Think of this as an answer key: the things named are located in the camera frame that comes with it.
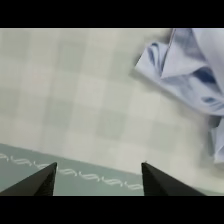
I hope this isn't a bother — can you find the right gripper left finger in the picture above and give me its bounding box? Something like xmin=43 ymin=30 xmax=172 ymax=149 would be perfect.
xmin=0 ymin=162 xmax=58 ymax=197

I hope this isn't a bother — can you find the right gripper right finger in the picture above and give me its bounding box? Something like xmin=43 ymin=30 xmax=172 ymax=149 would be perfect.
xmin=141 ymin=162 xmax=207 ymax=197

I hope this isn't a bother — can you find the light blue shirt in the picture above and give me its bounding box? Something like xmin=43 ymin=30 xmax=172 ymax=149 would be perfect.
xmin=134 ymin=28 xmax=224 ymax=164

